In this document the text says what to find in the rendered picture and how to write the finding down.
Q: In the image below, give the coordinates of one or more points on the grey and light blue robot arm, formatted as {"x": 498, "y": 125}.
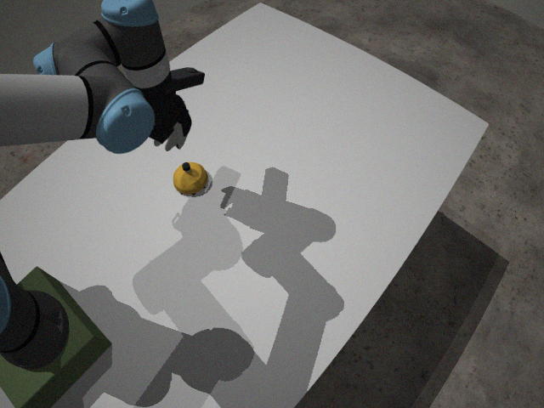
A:
{"x": 95, "y": 101}

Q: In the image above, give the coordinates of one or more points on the brass dome bell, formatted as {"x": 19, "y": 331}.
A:
{"x": 190, "y": 178}

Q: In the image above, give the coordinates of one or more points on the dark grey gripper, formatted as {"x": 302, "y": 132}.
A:
{"x": 170, "y": 120}

